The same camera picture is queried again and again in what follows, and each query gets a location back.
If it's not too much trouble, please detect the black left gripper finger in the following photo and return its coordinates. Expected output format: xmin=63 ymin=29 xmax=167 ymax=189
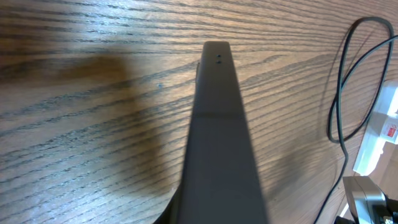
xmin=153 ymin=185 xmax=181 ymax=224

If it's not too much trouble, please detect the white charger plug adapter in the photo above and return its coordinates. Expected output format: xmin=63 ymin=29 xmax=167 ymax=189
xmin=372 ymin=113 xmax=397 ymax=144

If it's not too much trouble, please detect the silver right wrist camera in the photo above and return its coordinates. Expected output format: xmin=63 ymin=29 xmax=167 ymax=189
xmin=343 ymin=176 xmax=386 ymax=224

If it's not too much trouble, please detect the blue Galaxy S24 smartphone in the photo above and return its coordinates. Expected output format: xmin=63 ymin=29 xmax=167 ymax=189
xmin=172 ymin=41 xmax=268 ymax=223

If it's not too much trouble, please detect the white power strip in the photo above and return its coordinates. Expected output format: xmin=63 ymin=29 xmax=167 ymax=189
xmin=353 ymin=80 xmax=397 ymax=176

